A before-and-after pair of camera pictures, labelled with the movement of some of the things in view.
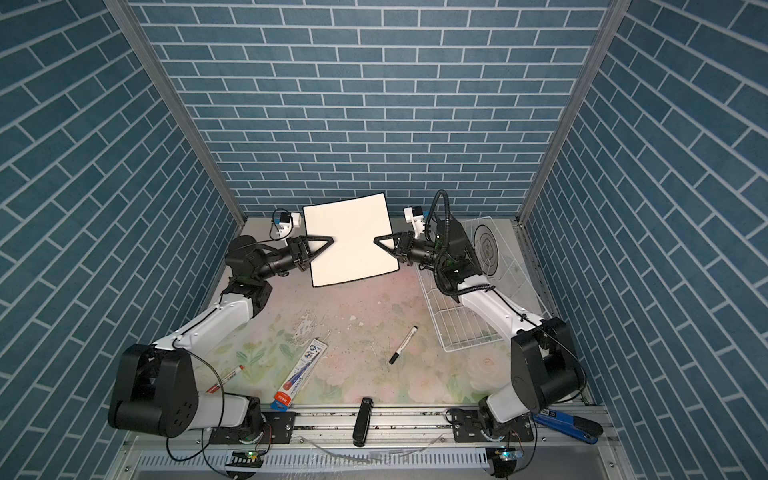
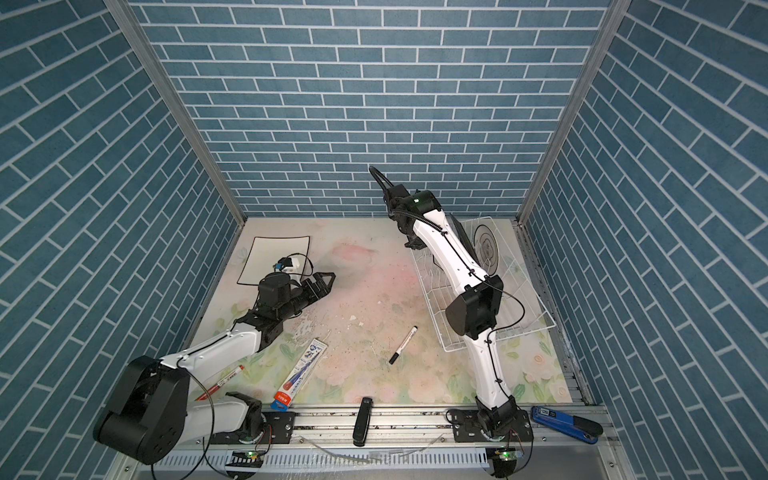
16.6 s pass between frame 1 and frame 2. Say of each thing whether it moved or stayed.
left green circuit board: stayed
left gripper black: moved
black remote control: stayed
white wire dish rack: stayed
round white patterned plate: stayed
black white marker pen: stayed
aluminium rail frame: stayed
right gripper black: moved
